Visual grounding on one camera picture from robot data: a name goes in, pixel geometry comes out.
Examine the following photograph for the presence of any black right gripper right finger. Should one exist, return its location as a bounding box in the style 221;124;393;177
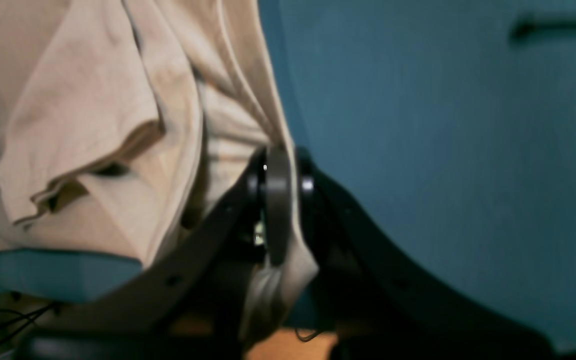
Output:
295;148;557;360

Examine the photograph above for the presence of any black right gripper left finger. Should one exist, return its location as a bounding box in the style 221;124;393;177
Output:
18;147;291;360

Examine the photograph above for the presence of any beige T-shirt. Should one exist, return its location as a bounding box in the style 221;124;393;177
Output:
0;0;294;297

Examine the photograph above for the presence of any teal tablecloth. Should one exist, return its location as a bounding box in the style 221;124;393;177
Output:
0;0;576;351

